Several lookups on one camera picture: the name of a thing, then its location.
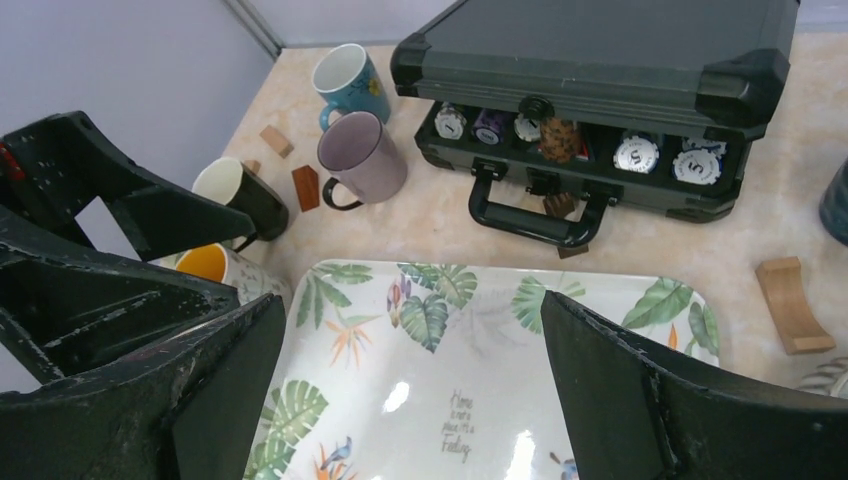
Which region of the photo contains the grey striped ribbed cup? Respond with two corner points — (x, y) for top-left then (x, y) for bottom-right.
(798, 357), (847, 399)

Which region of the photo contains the light wooden block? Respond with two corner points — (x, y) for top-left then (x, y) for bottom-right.
(755, 257), (836, 355)

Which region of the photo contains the wooden block left lower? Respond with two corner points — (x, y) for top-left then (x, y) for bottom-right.
(291, 165), (321, 212)

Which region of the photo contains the dark blue mug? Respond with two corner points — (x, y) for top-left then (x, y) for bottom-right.
(818, 161), (848, 246)

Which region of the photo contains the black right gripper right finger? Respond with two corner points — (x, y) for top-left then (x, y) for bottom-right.
(540, 291), (847, 479)

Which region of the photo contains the black glossy mug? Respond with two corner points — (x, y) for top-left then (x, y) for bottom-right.
(192, 157), (289, 253)

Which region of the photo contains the wooden block left upper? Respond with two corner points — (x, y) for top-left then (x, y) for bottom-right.
(260, 125), (294, 158)

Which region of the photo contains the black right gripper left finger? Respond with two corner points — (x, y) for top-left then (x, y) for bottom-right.
(1, 294), (286, 479)

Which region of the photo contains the floral white serving tray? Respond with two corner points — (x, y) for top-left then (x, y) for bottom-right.
(244, 260), (719, 479)

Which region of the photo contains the dark green carrying case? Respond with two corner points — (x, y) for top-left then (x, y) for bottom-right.
(390, 1), (800, 249)

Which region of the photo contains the light blue dotted mug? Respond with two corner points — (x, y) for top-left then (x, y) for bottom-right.
(312, 43), (391, 131)

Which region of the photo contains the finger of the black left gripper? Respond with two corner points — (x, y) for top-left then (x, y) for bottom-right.
(1, 208), (240, 384)
(1, 111), (256, 261)

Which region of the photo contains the lilac purple mug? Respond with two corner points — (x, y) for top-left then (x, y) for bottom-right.
(317, 111), (408, 211)

